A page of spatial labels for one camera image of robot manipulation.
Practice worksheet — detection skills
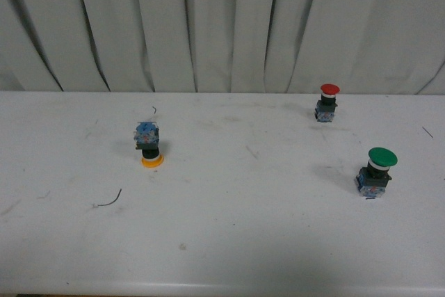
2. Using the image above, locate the red push button switch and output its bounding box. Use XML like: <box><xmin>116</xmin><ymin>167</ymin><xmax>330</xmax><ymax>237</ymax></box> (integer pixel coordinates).
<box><xmin>315</xmin><ymin>83</ymin><xmax>340</xmax><ymax>122</ymax></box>

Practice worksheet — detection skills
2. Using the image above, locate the green push button switch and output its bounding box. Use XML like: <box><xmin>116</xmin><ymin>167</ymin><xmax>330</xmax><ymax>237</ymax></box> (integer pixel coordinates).
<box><xmin>356</xmin><ymin>147</ymin><xmax>398</xmax><ymax>198</ymax></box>

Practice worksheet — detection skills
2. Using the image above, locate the thin dark wire scrap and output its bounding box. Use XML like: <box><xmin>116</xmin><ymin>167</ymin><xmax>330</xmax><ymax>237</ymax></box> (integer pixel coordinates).
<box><xmin>92</xmin><ymin>189</ymin><xmax>122</xmax><ymax>208</ymax></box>

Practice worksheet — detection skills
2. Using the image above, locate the white pleated curtain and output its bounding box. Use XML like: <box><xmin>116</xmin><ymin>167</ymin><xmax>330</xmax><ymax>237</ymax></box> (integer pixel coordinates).
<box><xmin>1</xmin><ymin>0</ymin><xmax>444</xmax><ymax>95</ymax></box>

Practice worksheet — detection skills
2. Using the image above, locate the yellow push button switch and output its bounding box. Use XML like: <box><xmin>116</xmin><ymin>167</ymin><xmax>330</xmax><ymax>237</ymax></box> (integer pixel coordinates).
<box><xmin>133</xmin><ymin>121</ymin><xmax>164</xmax><ymax>168</ymax></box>

